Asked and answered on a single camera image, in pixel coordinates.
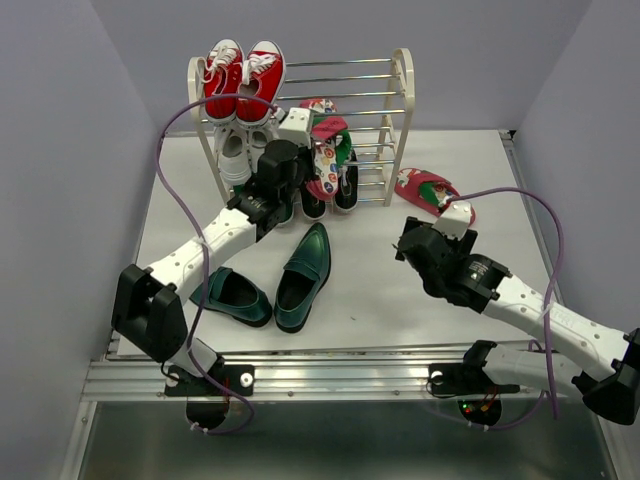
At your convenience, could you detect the black canvas sneaker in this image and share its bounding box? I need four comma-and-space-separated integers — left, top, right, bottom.
299, 187, 327, 221
333, 150, 359, 213

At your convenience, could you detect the pink patterned flip-flop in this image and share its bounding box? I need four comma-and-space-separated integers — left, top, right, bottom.
394, 168, 459, 217
299, 98, 353, 204

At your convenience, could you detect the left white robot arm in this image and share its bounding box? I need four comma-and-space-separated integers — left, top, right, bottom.
111, 140, 313, 394

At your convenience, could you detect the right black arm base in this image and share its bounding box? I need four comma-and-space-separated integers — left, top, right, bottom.
426, 363, 521, 428

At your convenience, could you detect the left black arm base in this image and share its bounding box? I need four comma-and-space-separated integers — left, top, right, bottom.
160, 361, 255, 435

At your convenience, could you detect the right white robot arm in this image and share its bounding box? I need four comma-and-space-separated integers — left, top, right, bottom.
396, 217, 639, 425

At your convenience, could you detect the cream metal shoe rack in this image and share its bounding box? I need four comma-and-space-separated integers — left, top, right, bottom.
186, 47, 416, 217

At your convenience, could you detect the right white sneaker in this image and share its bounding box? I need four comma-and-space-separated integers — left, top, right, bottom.
247, 108, 286, 173

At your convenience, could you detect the white sneaker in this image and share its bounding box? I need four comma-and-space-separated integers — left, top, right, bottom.
213, 122, 252, 186
247, 108, 286, 173

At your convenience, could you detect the right green canvas sneaker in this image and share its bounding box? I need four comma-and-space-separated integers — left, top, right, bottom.
271, 203, 294, 227

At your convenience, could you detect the left white sneaker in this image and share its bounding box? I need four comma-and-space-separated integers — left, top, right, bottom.
213, 122, 252, 186

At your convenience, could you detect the right red canvas sneaker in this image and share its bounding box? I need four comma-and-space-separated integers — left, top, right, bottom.
236, 40, 286, 129

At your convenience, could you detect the red canvas sneaker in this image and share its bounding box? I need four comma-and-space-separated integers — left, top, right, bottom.
236, 40, 286, 129
202, 39, 244, 125

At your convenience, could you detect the right green leather loafer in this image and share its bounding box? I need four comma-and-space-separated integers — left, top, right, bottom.
274, 223, 332, 334

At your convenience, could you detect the green leather loafer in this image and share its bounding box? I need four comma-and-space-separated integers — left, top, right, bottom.
190, 267, 273, 328
274, 223, 332, 334

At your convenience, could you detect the left red canvas sneaker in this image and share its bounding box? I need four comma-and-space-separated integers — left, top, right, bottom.
202, 39, 244, 125

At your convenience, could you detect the left green leather loafer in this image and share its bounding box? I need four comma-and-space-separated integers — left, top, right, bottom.
190, 267, 273, 328

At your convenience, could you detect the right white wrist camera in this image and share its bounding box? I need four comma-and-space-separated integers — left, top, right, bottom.
433, 201, 475, 240

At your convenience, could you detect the aluminium mounting rail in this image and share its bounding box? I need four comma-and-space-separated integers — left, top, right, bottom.
82, 344, 556, 401

